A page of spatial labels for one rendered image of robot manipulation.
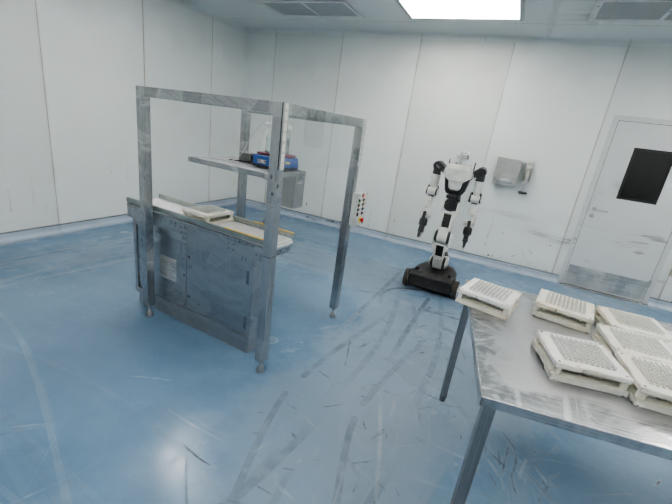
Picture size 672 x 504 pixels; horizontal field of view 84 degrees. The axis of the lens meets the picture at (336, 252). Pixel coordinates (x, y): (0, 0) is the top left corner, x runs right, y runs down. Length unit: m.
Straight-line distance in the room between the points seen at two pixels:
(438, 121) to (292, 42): 2.65
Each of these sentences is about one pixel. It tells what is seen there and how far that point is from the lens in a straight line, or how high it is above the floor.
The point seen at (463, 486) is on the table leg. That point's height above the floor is 0.43.
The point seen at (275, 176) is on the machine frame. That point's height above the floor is 1.27.
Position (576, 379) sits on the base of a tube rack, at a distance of 1.59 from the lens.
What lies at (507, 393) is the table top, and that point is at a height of 0.82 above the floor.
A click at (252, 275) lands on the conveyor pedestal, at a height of 0.60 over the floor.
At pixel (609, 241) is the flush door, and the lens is 5.76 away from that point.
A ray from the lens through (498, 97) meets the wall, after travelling 5.61.
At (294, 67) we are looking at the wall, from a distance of 6.63.
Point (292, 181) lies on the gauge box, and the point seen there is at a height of 1.21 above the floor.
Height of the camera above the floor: 1.55
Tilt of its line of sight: 18 degrees down
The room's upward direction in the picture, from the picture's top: 8 degrees clockwise
